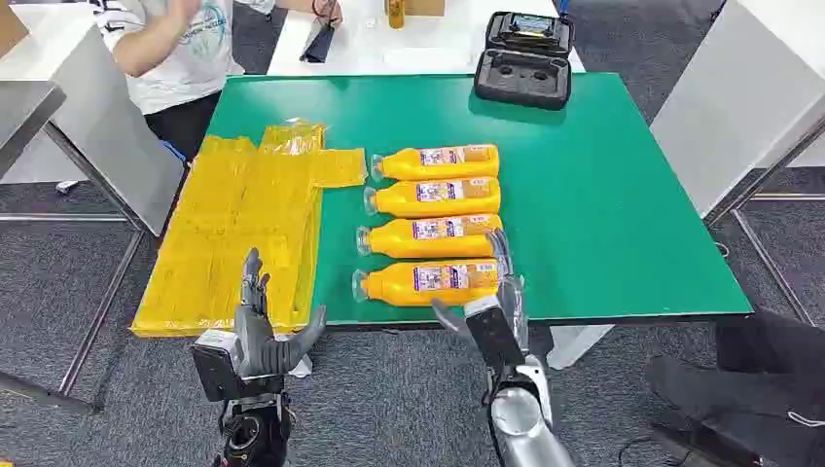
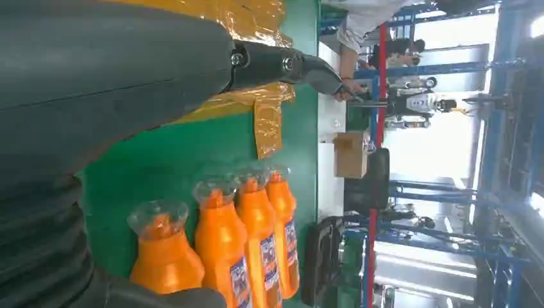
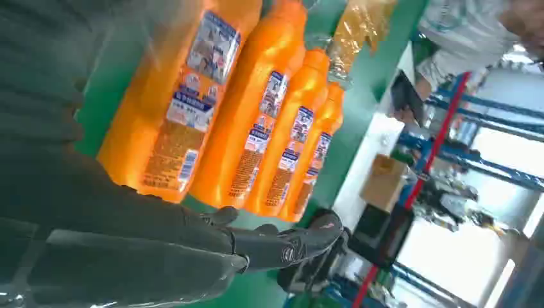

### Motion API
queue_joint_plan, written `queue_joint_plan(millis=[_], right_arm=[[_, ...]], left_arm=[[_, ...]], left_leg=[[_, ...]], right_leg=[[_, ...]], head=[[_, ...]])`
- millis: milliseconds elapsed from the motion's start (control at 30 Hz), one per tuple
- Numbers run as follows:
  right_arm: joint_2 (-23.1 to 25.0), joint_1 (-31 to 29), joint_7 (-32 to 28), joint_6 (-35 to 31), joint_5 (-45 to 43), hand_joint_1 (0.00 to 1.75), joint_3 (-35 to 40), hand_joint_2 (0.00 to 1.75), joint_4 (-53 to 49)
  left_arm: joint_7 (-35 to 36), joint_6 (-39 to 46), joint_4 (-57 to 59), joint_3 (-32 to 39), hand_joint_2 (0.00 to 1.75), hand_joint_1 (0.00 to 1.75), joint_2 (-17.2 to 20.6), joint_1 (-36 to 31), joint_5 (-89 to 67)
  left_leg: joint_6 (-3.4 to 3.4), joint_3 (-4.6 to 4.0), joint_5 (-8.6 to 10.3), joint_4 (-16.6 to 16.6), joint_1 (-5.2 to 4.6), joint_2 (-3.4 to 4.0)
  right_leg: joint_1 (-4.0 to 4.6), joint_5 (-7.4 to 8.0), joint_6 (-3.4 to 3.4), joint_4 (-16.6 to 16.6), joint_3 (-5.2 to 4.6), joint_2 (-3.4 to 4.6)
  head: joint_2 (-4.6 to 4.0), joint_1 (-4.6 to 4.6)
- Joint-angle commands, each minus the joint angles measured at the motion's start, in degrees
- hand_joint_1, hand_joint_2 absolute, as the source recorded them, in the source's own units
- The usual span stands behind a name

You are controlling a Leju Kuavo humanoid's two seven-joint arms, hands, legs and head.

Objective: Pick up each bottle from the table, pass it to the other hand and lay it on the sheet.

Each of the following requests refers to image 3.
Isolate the white table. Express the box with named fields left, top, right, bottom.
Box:
left=333, top=42, right=415, bottom=230

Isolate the black foam case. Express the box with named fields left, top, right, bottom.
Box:
left=347, top=203, right=415, bottom=270

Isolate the red pole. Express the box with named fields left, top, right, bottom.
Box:
left=352, top=71, right=473, bottom=308

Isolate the black tablet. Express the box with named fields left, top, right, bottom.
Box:
left=390, top=70, right=426, bottom=126

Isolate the blue shelf rack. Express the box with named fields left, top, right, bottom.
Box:
left=397, top=72, right=544, bottom=192

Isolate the yellow sheet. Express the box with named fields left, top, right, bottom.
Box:
left=327, top=0, right=398, bottom=81

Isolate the cardboard box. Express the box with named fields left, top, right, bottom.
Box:
left=360, top=153, right=409, bottom=212

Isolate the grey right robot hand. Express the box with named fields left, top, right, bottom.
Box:
left=0, top=142, right=350, bottom=308

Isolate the person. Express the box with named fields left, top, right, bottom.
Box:
left=414, top=0, right=544, bottom=92

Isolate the green table mat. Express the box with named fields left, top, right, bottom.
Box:
left=74, top=0, right=430, bottom=308

